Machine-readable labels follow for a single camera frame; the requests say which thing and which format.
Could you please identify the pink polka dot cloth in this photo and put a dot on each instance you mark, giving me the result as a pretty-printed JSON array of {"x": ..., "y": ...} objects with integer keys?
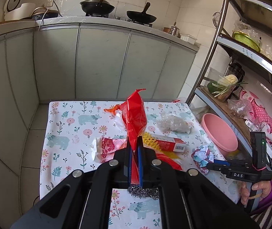
[{"x": 258, "y": 113}]

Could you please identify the white rice cooker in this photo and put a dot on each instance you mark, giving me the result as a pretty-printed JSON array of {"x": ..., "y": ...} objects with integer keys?
[{"x": 17, "y": 10}]

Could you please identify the red plastic snack bag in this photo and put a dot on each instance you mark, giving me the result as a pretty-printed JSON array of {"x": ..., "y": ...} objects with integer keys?
[{"x": 157, "y": 167}]

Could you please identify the stainless steel pot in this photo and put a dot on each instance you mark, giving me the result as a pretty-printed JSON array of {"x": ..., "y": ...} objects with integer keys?
[{"x": 174, "y": 30}]

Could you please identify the person's right hand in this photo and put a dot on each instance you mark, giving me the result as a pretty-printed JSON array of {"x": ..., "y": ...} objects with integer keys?
[{"x": 264, "y": 186}]

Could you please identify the black frying pan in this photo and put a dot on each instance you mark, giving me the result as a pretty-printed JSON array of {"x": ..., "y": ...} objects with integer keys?
[{"x": 141, "y": 17}]

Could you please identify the steel wool scrubber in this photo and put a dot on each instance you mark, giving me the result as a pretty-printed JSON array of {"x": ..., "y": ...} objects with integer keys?
[{"x": 140, "y": 192}]

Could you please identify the black wok with lid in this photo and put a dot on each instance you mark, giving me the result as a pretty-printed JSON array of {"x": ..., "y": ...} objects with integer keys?
[{"x": 96, "y": 7}]

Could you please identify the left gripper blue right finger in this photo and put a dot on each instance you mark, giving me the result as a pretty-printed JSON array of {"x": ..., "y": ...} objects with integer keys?
[{"x": 140, "y": 159}]

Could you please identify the red white medicine box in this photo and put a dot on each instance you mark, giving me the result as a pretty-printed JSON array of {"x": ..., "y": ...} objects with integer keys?
[{"x": 169, "y": 144}]

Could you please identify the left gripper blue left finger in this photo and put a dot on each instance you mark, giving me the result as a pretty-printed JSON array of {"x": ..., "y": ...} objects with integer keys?
[{"x": 128, "y": 161}]

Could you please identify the green plastic colander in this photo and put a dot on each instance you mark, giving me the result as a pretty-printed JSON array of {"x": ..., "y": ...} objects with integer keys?
[{"x": 245, "y": 39}]

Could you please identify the metal storage shelf rack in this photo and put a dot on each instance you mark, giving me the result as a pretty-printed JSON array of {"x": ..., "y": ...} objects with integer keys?
[{"x": 258, "y": 67}]

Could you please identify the floral bear tablecloth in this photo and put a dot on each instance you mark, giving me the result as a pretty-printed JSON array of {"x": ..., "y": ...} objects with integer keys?
[{"x": 72, "y": 127}]

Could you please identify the yellow foam fruit net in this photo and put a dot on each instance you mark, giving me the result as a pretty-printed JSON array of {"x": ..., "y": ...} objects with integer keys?
[{"x": 150, "y": 141}]

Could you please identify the clear bowl of vegetables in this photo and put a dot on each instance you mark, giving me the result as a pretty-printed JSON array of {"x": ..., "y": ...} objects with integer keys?
[{"x": 221, "y": 86}]

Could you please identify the crumpled clear plastic wrap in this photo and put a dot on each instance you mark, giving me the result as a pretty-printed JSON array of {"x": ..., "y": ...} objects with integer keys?
[{"x": 170, "y": 122}]

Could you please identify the white orange plastic bag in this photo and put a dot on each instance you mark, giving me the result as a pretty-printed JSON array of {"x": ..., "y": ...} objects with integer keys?
[{"x": 117, "y": 116}]

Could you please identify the crumpled printed paper ball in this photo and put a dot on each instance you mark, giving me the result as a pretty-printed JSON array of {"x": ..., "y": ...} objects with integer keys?
[{"x": 201, "y": 157}]

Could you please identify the red patterned paper packet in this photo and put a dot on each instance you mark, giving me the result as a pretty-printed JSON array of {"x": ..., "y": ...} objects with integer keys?
[{"x": 103, "y": 149}]

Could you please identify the pink plastic basin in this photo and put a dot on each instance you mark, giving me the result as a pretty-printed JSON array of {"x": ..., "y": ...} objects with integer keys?
[{"x": 220, "y": 133}]

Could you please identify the induction cooker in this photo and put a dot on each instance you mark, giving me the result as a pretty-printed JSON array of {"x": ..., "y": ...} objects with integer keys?
[{"x": 43, "y": 13}]

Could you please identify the black blender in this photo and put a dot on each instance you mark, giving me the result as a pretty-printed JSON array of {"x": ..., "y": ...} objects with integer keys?
[{"x": 237, "y": 70}]

